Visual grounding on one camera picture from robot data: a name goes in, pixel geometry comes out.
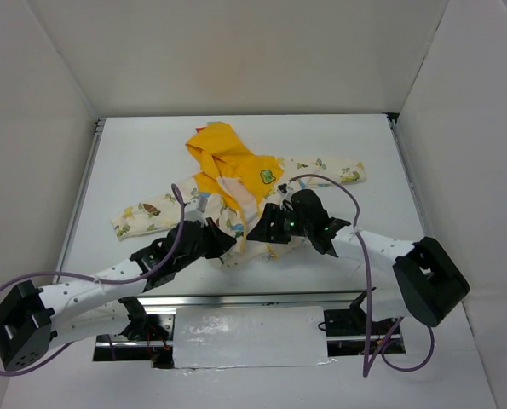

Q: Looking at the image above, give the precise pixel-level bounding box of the yellow hooded printed child jacket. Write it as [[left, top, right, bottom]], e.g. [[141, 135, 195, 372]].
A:
[[110, 121, 368, 270]]

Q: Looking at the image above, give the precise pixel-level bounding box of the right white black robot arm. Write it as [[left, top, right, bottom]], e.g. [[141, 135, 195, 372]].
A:
[[247, 189, 470, 333]]

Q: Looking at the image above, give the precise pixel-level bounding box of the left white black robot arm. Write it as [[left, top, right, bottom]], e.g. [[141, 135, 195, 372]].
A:
[[0, 220, 236, 373]]

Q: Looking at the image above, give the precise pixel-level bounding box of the white foil covered panel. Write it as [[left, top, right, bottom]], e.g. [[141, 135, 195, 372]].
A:
[[173, 306, 331, 369]]

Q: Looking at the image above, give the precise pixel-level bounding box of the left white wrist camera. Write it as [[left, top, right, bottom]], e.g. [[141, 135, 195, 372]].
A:
[[184, 196, 207, 224]]

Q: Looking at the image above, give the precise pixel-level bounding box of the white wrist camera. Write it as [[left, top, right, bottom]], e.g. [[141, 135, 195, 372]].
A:
[[277, 183, 295, 201], [184, 196, 207, 224]]

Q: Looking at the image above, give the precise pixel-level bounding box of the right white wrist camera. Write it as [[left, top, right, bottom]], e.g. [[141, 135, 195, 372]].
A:
[[277, 183, 295, 201]]

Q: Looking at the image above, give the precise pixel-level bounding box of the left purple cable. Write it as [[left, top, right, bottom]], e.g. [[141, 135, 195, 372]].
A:
[[0, 183, 194, 377]]

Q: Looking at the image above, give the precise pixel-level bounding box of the purple cable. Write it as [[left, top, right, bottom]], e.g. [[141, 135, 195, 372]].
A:
[[0, 183, 194, 377], [285, 173, 436, 379]]

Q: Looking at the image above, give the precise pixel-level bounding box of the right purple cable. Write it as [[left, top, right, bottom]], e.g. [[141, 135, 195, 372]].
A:
[[285, 173, 436, 379]]

